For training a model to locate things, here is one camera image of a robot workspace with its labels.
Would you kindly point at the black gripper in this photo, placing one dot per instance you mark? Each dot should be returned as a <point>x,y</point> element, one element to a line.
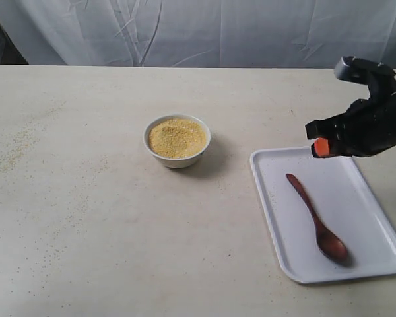
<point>364,130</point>

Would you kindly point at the white backdrop curtain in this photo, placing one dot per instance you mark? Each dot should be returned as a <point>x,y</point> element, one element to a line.
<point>259,34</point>

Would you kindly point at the white ceramic bowl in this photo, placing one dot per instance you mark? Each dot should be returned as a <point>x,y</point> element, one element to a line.
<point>177,163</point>

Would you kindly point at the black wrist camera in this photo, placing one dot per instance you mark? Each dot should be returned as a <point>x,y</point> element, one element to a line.
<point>377,76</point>

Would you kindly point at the brown wooden spoon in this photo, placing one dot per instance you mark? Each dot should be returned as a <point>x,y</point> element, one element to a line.
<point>328,243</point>

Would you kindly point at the white plastic tray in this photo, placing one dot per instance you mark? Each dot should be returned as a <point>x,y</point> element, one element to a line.
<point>344,202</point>

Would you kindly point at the yellow-tan granular powder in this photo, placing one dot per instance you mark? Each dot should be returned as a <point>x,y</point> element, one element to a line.
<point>177,138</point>

